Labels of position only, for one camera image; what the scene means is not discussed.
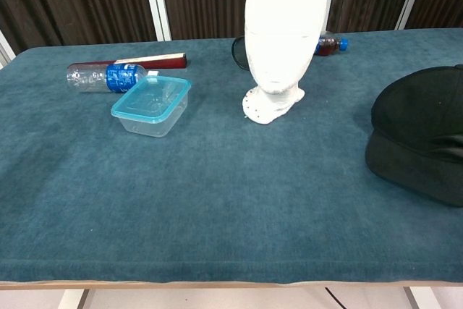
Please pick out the black baseball cap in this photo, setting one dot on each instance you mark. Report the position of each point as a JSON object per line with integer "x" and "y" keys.
{"x": 419, "y": 131}

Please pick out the white foam mannequin head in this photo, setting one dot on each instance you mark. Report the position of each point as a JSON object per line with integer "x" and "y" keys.
{"x": 280, "y": 34}

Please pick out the white table leg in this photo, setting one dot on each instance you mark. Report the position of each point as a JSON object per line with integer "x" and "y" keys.
{"x": 419, "y": 298}
{"x": 74, "y": 299}

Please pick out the dark red folded fan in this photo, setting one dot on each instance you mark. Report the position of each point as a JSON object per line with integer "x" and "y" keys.
{"x": 162, "y": 61}

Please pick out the blue table cloth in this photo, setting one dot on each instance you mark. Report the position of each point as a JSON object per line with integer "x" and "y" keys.
{"x": 217, "y": 186}

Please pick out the clear container with blue lid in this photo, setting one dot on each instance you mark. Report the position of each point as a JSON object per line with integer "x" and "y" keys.
{"x": 152, "y": 104}

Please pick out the cola bottle with blue cap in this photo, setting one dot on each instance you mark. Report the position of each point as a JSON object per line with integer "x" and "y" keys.
{"x": 331, "y": 45}

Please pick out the black round cup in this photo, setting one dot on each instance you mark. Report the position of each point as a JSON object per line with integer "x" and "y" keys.
{"x": 239, "y": 52}

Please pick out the clear water bottle blue label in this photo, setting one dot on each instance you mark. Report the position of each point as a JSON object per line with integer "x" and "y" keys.
{"x": 108, "y": 76}

